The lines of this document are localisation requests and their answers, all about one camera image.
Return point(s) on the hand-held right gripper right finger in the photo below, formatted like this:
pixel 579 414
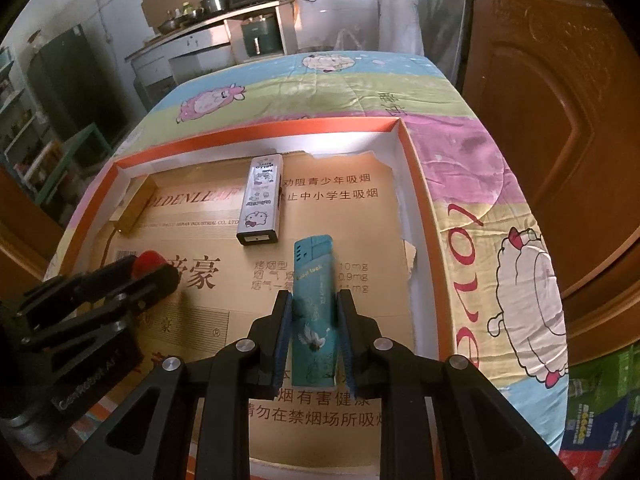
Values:
pixel 345 330

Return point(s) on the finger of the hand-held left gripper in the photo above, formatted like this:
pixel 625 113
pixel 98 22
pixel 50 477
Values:
pixel 90 277
pixel 150 292

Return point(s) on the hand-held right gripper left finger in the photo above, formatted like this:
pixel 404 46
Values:
pixel 282 330

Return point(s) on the red bottle cap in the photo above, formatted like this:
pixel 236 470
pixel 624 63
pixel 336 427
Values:
pixel 150 261

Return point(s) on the teal lighter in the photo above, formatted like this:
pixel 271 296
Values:
pixel 314 285

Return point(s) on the small wooden block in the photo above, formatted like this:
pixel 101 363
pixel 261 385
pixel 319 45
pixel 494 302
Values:
pixel 132 207

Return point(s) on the white cartoon lighter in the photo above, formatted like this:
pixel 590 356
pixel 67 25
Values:
pixel 260 200

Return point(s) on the shallow orange-rimmed cardboard box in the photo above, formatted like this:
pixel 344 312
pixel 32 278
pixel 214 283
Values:
pixel 425 210

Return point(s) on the flattened brown carton liner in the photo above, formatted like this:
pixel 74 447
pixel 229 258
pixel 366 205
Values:
pixel 200 240

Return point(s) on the green metal rack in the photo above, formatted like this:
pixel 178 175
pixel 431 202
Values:
pixel 75 160

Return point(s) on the storage shelf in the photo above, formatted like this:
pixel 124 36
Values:
pixel 10 120

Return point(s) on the dark green fridge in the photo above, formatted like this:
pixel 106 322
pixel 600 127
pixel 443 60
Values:
pixel 70 80

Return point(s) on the cartoon sheep printed blanket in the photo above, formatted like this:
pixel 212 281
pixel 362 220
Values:
pixel 475 160

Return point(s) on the white kitchen counter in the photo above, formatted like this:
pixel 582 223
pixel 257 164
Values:
pixel 200 45

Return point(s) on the green printed carton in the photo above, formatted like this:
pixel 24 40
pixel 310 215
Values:
pixel 605 395

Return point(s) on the metal wok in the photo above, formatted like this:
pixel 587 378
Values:
pixel 172 22

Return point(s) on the green air fryer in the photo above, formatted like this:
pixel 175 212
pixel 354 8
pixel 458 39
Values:
pixel 260 37

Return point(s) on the yellow-capped bottle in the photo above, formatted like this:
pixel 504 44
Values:
pixel 187 9

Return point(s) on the steel cooking pot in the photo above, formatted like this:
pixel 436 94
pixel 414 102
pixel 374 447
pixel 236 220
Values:
pixel 215 2

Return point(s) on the panelled wooden door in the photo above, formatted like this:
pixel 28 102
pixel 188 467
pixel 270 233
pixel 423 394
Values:
pixel 550 110

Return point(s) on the white plastic sheet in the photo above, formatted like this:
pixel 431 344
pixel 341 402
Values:
pixel 397 10

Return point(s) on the grey plastic sheet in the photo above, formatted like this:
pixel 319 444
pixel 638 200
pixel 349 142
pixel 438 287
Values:
pixel 440 10

